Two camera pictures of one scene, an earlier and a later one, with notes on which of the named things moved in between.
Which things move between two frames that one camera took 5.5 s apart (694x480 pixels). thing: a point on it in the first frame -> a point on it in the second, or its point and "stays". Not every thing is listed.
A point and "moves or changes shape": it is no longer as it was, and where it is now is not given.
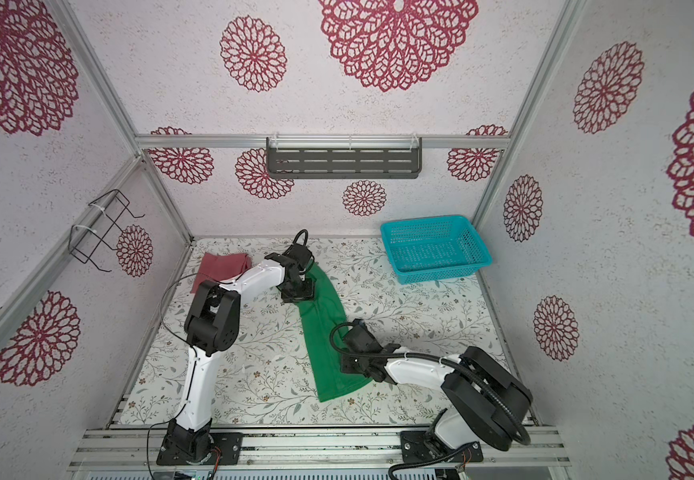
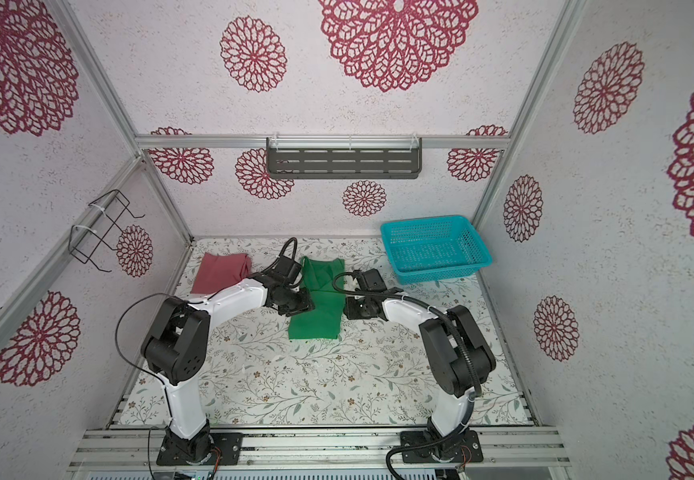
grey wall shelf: (349, 157) stays
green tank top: (324, 317) moves or changes shape
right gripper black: (345, 363) -> (350, 311)
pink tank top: (220, 267) stays
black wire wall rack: (85, 241) stays
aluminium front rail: (309, 448) stays
